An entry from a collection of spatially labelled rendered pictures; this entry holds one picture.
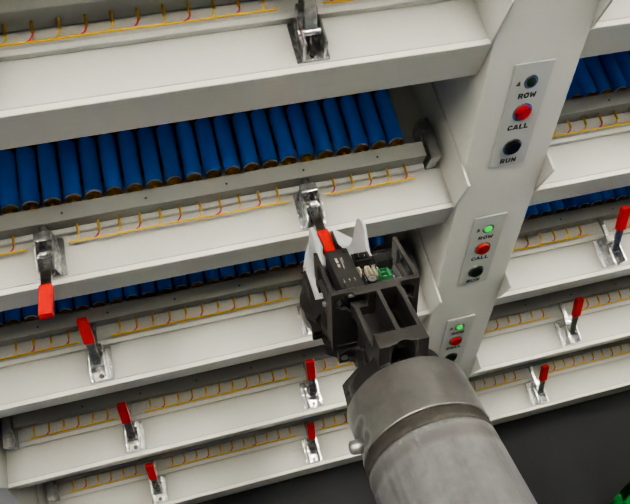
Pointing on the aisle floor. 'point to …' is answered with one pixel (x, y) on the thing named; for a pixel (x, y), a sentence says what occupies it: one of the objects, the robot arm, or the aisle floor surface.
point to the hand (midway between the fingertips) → (328, 248)
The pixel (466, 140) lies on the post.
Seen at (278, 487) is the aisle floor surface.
